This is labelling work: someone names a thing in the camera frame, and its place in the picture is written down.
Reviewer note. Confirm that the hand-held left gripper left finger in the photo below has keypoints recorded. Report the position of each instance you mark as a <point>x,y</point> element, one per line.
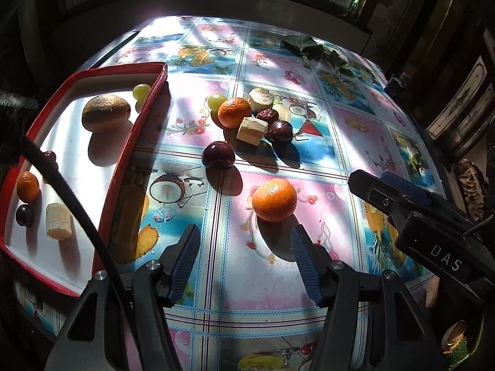
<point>181,266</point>

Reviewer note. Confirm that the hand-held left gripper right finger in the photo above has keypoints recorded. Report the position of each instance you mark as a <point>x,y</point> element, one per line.
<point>305,266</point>

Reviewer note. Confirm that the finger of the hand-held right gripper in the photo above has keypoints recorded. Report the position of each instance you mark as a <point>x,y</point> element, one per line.
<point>406,189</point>
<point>371,191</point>

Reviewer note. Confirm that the orange mandarin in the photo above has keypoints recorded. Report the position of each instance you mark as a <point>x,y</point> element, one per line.
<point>274,199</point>
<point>234,113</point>
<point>28,186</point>

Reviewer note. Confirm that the dark purple plum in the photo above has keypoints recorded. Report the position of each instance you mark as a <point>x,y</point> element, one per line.
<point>218,155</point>
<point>280,130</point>
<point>24,215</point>

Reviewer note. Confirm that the red jujube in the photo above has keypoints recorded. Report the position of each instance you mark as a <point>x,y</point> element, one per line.
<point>49,157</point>
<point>267,115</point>

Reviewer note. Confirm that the pale banana chunk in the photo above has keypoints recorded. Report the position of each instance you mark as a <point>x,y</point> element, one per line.
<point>59,221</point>

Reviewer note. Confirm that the pale sugarcane piece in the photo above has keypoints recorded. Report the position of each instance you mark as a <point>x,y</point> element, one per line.
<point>252,130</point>
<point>260,99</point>

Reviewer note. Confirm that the red tray with white inside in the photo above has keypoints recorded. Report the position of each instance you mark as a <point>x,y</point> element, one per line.
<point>77,154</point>

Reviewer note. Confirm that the green grape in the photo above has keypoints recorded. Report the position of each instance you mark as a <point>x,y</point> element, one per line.
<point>141,92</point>
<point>216,101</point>

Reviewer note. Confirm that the brown kiwi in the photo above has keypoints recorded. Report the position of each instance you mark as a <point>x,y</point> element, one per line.
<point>105,113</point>

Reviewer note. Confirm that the person's right hand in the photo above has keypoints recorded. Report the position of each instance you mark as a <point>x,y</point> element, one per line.
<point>431,293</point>

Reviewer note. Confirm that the fruit print tablecloth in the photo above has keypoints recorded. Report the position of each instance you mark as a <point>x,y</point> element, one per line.
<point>247,278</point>

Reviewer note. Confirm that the patterned brown cloth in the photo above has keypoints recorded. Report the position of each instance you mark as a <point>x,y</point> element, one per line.
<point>470,185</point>

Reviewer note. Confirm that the bunch of green leaves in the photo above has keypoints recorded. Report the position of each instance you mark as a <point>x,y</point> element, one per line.
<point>313,48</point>

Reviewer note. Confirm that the green bottle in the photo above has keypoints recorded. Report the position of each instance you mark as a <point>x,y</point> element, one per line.
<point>355,5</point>

